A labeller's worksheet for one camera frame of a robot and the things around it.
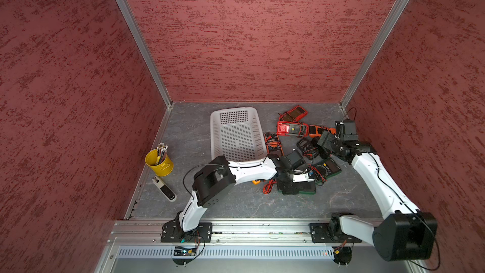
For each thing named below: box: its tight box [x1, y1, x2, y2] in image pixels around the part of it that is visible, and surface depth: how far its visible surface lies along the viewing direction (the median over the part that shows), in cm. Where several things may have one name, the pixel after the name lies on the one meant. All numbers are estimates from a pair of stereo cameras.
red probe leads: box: [262, 179, 278, 195], surface depth 84 cm
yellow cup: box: [144, 148, 174, 177], surface depth 86 cm
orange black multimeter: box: [263, 131, 285, 157], surface depth 99 cm
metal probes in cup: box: [156, 141, 169, 165], surface depth 81 cm
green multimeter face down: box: [277, 180, 317, 196], surface depth 77 cm
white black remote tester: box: [151, 175, 177, 203], surface depth 83 cm
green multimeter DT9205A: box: [314, 157, 342, 184], surface depth 91 cm
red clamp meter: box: [276, 121, 309, 138], surface depth 103 cm
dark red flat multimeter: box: [279, 104, 309, 122], surface depth 112 cm
